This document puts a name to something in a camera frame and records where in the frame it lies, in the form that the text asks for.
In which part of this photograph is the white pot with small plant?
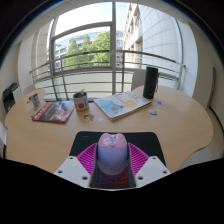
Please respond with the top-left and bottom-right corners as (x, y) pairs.
(72, 88), (90, 112)

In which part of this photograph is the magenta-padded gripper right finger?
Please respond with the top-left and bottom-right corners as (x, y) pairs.
(126, 142), (172, 189)

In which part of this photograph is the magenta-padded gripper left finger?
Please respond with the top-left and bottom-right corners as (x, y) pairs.
(53, 143), (100, 189)

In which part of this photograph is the light blue picture book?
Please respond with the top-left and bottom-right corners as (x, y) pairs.
(93, 91), (153, 121)

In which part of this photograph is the white chair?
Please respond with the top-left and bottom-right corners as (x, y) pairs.
(130, 68), (147, 92)

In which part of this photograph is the red and black magazine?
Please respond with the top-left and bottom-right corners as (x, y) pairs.
(31, 100), (76, 124)

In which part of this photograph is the metal balcony railing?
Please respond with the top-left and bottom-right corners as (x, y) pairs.
(29, 49), (186, 101)

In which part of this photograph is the black mouse pad with print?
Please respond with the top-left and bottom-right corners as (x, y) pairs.
(69, 130), (167, 190)

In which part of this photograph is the lilac and pink computer mouse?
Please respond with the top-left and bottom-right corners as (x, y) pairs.
(96, 132), (129, 176)

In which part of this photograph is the black printer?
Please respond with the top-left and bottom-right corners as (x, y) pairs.
(2, 82), (20, 114)

